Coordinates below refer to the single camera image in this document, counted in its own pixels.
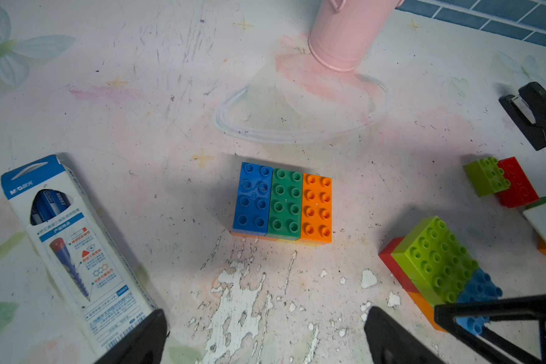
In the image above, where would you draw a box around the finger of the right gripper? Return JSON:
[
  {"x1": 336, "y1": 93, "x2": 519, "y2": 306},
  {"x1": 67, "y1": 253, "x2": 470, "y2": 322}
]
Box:
[
  {"x1": 435, "y1": 295, "x2": 546, "y2": 336},
  {"x1": 464, "y1": 328, "x2": 541, "y2": 364}
]

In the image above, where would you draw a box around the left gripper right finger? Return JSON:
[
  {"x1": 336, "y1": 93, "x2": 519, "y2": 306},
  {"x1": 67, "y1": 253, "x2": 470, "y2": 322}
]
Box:
[{"x1": 364, "y1": 306, "x2": 443, "y2": 364}]

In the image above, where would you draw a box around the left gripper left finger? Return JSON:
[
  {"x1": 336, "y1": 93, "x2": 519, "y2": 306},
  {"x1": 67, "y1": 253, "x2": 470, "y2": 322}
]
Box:
[{"x1": 96, "y1": 309, "x2": 168, "y2": 364}]

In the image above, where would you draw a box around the blue lego brick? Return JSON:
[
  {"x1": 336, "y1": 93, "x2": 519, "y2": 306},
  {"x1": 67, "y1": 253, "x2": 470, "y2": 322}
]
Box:
[
  {"x1": 233, "y1": 162, "x2": 273, "y2": 236},
  {"x1": 455, "y1": 268, "x2": 503, "y2": 336}
]

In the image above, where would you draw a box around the small red lego brick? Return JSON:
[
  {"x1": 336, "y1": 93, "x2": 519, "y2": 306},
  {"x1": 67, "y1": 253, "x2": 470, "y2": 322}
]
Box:
[{"x1": 379, "y1": 237, "x2": 419, "y2": 293}]

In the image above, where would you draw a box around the lime lego brick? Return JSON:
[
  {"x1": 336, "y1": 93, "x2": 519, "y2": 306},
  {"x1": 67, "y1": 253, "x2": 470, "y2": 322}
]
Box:
[
  {"x1": 391, "y1": 215, "x2": 471, "y2": 286},
  {"x1": 463, "y1": 156, "x2": 511, "y2": 197},
  {"x1": 411, "y1": 238, "x2": 479, "y2": 306}
]

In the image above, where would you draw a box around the red lego brick top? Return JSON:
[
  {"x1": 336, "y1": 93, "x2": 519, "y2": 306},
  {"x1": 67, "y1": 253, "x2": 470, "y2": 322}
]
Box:
[{"x1": 497, "y1": 157, "x2": 539, "y2": 209}]

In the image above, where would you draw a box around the lime lego brick top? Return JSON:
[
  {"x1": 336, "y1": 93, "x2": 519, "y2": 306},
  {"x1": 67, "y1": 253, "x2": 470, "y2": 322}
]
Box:
[{"x1": 463, "y1": 156, "x2": 511, "y2": 197}]

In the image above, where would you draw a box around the dark green lego brick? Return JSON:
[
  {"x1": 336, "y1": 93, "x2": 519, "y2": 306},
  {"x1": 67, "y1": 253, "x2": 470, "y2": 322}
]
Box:
[{"x1": 266, "y1": 168, "x2": 303, "y2": 241}]

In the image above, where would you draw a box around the green lego brick right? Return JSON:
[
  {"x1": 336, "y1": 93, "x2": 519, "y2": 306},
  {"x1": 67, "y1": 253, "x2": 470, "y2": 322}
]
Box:
[{"x1": 526, "y1": 197, "x2": 546, "y2": 209}]

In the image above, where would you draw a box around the white blue small box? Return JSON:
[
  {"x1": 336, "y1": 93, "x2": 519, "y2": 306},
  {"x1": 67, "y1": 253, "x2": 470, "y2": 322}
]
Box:
[{"x1": 1, "y1": 155, "x2": 156, "y2": 356}]

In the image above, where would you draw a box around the black stapler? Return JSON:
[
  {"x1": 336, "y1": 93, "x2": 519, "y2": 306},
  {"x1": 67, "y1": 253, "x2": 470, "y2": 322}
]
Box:
[{"x1": 499, "y1": 81, "x2": 546, "y2": 151}]

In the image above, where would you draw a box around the pink pen cup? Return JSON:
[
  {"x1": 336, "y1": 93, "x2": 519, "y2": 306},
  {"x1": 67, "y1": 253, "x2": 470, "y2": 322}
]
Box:
[{"x1": 308, "y1": 0, "x2": 403, "y2": 72}]

